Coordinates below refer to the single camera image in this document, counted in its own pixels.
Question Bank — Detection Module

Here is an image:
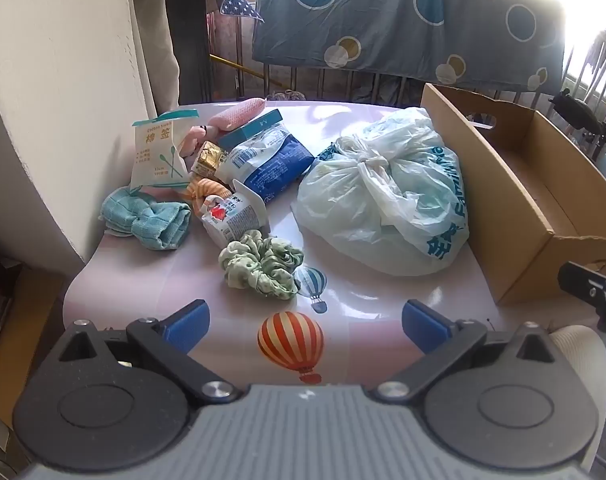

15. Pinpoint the yellow pole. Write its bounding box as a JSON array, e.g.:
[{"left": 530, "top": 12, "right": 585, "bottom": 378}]
[{"left": 209, "top": 52, "right": 271, "bottom": 83}]

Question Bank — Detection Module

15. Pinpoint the green scrunchie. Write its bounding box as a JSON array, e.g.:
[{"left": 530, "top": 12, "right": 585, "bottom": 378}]
[{"left": 219, "top": 230, "right": 305, "bottom": 302}]

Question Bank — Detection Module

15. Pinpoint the gold foil packet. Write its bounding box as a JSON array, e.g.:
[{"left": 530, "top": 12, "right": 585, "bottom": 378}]
[{"left": 190, "top": 141, "right": 229, "bottom": 181}]

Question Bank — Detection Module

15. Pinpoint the blue star print cloth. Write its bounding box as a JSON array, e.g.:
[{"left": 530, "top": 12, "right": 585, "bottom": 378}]
[{"left": 220, "top": 0, "right": 265, "bottom": 23}]

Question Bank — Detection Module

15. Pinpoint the white cotton swab bag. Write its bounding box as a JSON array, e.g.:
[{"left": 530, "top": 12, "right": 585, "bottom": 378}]
[{"left": 129, "top": 110, "right": 201, "bottom": 191}]

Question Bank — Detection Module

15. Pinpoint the white yoghurt cup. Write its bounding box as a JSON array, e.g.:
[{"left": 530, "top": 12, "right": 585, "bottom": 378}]
[{"left": 200, "top": 180, "right": 271, "bottom": 248}]

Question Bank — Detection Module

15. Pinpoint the orange striped cloth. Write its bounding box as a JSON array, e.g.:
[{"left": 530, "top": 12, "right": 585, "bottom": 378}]
[{"left": 183, "top": 175, "right": 231, "bottom": 211}]

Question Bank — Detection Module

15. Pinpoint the white ribbed cylinder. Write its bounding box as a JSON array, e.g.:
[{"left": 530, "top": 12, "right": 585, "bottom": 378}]
[{"left": 548, "top": 325, "right": 606, "bottom": 480}]

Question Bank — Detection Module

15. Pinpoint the blue and white packet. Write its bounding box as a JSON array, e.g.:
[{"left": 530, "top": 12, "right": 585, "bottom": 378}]
[{"left": 218, "top": 125, "right": 316, "bottom": 206}]

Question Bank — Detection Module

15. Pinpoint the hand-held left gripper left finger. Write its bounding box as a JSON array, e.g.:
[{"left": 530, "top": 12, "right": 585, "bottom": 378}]
[{"left": 58, "top": 299, "right": 239, "bottom": 406}]

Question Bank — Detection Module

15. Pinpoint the beige cloth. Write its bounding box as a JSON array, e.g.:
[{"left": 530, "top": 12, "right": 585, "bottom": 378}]
[{"left": 128, "top": 0, "right": 181, "bottom": 111}]

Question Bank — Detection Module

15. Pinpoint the grey blanket with circles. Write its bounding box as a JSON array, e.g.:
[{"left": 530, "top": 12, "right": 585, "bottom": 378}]
[{"left": 252, "top": 0, "right": 566, "bottom": 96}]

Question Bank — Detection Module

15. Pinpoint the teal towel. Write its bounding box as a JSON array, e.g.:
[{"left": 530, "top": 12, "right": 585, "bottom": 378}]
[{"left": 99, "top": 186, "right": 193, "bottom": 251}]

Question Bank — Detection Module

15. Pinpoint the pink sponge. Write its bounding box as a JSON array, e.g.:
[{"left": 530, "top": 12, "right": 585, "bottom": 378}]
[{"left": 206, "top": 97, "right": 267, "bottom": 136}]

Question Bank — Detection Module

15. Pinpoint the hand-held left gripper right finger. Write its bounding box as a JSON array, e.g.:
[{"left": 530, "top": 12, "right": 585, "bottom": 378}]
[{"left": 375, "top": 299, "right": 556, "bottom": 403}]

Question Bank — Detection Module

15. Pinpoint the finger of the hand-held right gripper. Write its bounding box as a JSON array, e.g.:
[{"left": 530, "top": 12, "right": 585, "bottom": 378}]
[{"left": 557, "top": 260, "right": 606, "bottom": 333}]

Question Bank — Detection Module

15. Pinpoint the teal and white box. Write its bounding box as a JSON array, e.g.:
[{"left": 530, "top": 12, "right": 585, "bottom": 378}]
[{"left": 217, "top": 108, "right": 284, "bottom": 153}]

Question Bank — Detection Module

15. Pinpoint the cardboard box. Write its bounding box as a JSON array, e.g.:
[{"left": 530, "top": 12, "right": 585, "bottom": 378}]
[{"left": 420, "top": 82, "right": 606, "bottom": 306}]

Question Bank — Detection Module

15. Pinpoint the pale green plastic bag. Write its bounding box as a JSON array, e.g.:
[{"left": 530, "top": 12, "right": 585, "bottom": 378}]
[{"left": 290, "top": 107, "right": 470, "bottom": 277}]

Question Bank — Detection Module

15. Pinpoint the pink plush toy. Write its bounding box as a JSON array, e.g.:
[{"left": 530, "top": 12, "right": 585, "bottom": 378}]
[{"left": 178, "top": 124, "right": 219, "bottom": 161}]

